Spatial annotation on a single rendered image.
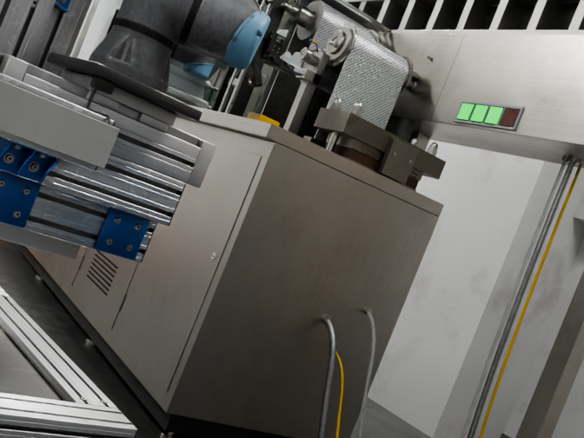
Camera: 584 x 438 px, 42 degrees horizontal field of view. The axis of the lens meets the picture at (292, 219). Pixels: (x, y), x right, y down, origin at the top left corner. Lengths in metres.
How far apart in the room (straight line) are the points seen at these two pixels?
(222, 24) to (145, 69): 0.16
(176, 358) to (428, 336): 1.83
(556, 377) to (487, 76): 0.90
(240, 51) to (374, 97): 1.07
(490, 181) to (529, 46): 1.44
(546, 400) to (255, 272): 0.82
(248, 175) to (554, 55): 0.91
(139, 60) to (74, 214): 0.30
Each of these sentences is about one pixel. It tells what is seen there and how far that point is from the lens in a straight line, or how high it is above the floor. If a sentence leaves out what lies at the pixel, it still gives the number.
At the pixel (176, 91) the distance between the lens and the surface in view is 3.23.
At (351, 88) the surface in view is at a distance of 2.39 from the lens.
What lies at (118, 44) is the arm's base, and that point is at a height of 0.87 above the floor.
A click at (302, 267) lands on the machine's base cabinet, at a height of 0.58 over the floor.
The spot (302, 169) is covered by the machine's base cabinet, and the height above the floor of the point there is 0.82.
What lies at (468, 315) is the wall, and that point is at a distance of 3.55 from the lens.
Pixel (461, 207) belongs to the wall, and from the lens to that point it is 3.72.
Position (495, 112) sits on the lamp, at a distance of 2.28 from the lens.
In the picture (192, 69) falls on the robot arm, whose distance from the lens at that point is 2.11.
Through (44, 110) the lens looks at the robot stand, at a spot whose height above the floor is 0.71.
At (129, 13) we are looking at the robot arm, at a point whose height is 0.93.
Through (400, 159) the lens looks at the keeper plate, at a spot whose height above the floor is 0.97.
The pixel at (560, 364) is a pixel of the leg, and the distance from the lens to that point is 2.11.
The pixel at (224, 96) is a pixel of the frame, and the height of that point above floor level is 0.99.
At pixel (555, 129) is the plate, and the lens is 2.13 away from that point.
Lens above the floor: 0.71
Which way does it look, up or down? 1 degrees down
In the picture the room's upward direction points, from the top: 22 degrees clockwise
